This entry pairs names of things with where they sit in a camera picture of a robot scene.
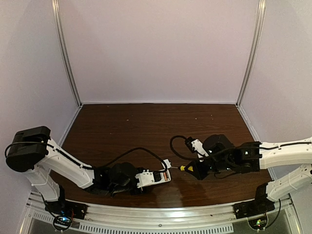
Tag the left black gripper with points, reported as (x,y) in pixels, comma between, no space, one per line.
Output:
(136,190)

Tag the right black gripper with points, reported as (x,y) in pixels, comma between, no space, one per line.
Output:
(198,169)

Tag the yellow handled screwdriver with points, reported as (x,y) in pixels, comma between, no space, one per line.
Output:
(183,168)

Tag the white battery cover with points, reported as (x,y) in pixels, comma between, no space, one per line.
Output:
(166,164)

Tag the white remote control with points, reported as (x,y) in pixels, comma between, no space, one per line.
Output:
(158,178)

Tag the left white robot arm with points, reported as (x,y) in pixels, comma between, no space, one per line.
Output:
(32,152)

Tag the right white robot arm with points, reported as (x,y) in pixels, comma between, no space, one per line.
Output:
(217,154)

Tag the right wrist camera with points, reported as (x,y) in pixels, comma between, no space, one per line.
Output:
(195,146)

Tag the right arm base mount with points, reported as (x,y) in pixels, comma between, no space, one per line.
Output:
(256,212)

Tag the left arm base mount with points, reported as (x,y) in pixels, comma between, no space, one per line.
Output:
(64,213)

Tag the front aluminium rail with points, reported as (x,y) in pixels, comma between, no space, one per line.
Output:
(216,219)

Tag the right aluminium frame post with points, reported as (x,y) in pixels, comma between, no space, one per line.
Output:
(258,28)

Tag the aluminium frame post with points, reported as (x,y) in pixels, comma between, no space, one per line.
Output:
(64,52)
(258,28)

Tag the left aluminium frame post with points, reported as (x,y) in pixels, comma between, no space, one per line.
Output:
(64,52)

